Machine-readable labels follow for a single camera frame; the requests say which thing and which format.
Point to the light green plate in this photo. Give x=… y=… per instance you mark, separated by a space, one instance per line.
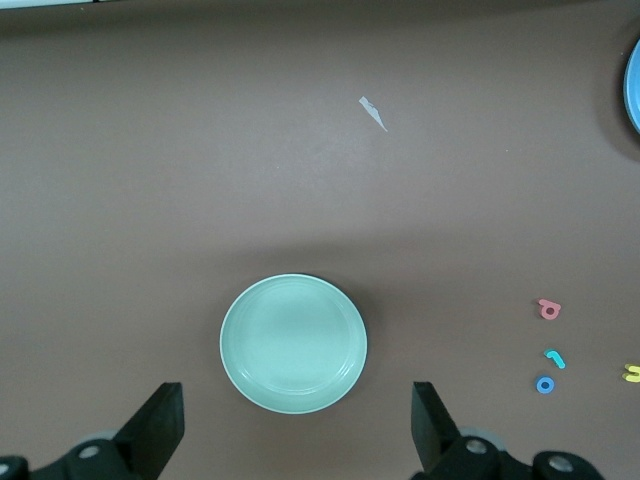
x=292 y=345

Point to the teal letter l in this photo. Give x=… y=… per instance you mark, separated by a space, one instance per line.
x=559 y=361

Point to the blue letter o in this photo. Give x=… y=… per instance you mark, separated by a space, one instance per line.
x=538 y=385

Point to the pink letter p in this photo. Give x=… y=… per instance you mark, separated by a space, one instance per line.
x=543 y=312

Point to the blue plate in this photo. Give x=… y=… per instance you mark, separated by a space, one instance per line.
x=635 y=85

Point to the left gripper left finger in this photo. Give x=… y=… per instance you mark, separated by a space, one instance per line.
x=150 y=430

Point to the white tape scrap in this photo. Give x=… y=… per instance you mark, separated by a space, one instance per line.
x=372 y=113

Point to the yellow letter u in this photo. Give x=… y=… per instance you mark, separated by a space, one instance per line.
x=632 y=377

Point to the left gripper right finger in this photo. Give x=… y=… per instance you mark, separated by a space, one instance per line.
x=435 y=435

